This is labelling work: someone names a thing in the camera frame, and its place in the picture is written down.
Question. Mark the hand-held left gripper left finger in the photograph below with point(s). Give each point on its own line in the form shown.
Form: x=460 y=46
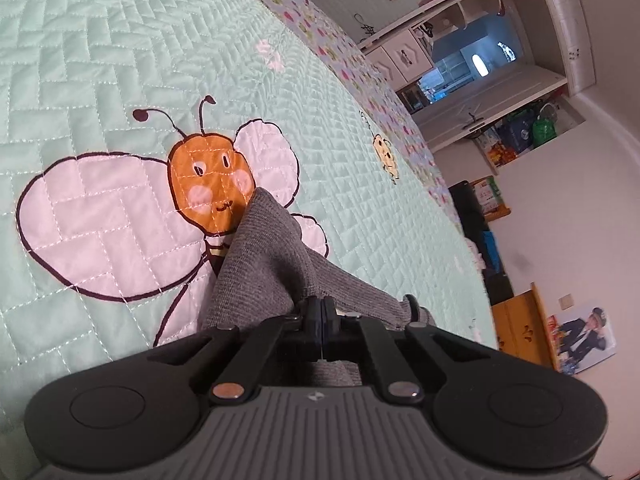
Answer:
x=314 y=320

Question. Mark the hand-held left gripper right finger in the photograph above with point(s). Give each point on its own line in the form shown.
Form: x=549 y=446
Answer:
x=329 y=320

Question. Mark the grey sweater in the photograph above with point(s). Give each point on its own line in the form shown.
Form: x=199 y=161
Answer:
x=265 y=260

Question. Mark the blue cloth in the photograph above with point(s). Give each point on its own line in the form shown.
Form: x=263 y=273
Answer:
x=491 y=252

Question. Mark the black suitcase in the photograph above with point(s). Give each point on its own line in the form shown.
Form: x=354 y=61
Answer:
x=472 y=210

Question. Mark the wooden desk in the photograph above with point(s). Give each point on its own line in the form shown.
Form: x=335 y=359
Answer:
x=520 y=325

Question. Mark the green and white box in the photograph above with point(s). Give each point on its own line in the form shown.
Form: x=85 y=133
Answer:
x=489 y=195

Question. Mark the uniformed figure photo print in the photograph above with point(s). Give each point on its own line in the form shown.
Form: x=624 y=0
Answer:
x=585 y=340

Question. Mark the blue bag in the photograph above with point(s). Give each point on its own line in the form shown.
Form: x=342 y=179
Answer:
x=517 y=135

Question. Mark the white drawer cabinet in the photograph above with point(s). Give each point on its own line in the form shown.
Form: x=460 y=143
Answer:
x=400 y=57

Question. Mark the white door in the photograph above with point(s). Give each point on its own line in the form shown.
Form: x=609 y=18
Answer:
x=500 y=100

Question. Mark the green bag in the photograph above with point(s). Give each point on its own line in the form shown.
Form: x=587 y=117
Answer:
x=545 y=132

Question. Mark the green quilted bee bedspread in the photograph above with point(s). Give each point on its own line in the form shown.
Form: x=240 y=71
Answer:
x=125 y=60

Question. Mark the white upper cabinet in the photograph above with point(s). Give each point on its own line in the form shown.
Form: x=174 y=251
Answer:
x=565 y=20

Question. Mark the wall switch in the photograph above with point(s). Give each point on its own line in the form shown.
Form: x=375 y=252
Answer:
x=567 y=302

